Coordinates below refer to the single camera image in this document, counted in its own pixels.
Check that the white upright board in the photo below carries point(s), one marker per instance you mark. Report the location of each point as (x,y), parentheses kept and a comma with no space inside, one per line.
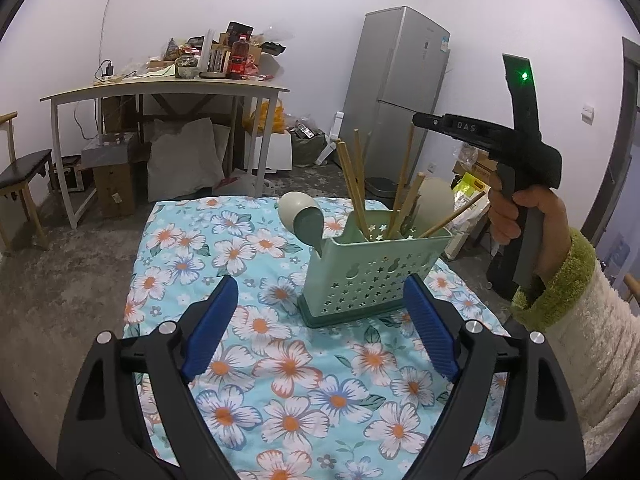
(206,52)

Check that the dark green plastic spoon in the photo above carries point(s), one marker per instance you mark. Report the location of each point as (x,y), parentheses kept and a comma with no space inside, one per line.
(310,230)

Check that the yellow plastic bag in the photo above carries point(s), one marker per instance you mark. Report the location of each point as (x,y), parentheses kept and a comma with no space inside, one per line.
(270,115)

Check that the white plastic panel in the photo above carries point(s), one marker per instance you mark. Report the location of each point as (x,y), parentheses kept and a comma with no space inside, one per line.
(337,130)

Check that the clear plastic bag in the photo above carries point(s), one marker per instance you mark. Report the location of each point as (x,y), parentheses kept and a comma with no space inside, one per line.
(467,155)

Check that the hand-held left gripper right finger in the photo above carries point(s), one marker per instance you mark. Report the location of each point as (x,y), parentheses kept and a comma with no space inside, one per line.
(430,325)

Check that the dark door frame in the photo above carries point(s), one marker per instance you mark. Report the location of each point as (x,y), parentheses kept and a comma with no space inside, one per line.
(611,175)

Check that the white sack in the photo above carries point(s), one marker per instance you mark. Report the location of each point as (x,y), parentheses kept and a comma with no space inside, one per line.
(185,160)

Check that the small brown cardboard box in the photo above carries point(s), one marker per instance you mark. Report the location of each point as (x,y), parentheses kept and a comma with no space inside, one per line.
(115,190)

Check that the silver refrigerator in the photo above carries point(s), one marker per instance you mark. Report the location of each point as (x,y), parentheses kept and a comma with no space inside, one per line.
(395,70)

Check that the grey lidded bin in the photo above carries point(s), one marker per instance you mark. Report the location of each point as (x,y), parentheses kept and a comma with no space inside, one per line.
(380,185)

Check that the bundle of wooden chopsticks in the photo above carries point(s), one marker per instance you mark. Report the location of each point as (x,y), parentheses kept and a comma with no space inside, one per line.
(350,185)

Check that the person's right hand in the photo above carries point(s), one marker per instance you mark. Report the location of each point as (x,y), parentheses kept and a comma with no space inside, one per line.
(552,230)

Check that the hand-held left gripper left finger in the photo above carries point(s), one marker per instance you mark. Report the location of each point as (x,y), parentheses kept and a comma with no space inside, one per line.
(210,330)

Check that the white-framed wooden desk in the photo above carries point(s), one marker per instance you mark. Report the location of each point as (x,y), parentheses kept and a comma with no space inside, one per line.
(150,85)

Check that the floor bag with red contents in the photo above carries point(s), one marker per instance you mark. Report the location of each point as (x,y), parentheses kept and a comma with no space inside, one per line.
(240,182)

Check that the floral blue cloth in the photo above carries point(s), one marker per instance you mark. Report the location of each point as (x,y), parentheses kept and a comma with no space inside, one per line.
(280,360)

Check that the round glass jar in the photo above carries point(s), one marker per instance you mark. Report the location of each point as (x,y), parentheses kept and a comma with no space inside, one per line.
(187,66)

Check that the green perforated utensil holder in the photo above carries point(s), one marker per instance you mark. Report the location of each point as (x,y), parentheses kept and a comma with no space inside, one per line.
(370,280)

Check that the patterned triangular bag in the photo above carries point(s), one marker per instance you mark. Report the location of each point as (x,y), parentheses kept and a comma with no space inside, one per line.
(174,51)

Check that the black carton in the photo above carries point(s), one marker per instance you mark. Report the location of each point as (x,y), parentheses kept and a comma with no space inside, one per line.
(239,30)

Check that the white foam box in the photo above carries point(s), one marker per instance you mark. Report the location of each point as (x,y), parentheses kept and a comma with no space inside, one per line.
(275,152)

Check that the large brown cardboard box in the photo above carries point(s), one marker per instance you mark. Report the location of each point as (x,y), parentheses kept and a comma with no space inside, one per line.
(120,115)

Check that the black equipment case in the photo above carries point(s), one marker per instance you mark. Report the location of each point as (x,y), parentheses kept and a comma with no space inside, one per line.
(67,175)

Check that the olive green bag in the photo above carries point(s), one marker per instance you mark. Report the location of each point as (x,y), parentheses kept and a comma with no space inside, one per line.
(307,150)

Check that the red-cap bottle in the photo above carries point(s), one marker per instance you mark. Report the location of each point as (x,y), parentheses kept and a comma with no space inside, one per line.
(241,49)

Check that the red-label cola bottle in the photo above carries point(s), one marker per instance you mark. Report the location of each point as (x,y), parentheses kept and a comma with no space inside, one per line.
(235,69)

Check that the rack of small bottles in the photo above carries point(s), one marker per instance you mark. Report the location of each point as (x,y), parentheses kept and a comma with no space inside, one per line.
(220,60)

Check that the black power adapter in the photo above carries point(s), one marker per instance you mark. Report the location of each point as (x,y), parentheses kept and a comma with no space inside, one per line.
(107,70)

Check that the black tray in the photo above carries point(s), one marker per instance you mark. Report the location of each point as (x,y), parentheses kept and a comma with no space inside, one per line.
(274,47)

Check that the cardboard box with clutter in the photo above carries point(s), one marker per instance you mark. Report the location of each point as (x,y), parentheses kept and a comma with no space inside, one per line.
(255,55)

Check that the white wall switch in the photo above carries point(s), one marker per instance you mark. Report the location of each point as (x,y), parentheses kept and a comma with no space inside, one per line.
(588,114)

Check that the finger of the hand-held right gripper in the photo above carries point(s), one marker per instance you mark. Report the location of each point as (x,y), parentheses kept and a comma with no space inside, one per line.
(455,126)

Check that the person's right forearm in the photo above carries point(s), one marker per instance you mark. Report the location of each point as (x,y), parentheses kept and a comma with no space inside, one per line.
(590,350)

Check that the open cardboard box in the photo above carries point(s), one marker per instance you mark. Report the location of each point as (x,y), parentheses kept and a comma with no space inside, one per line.
(480,165)

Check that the wooden chair with black seat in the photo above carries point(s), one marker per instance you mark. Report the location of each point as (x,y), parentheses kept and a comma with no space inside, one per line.
(25,165)

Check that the yellow-green rice bag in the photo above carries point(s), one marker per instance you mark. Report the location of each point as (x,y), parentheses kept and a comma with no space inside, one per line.
(470,232)

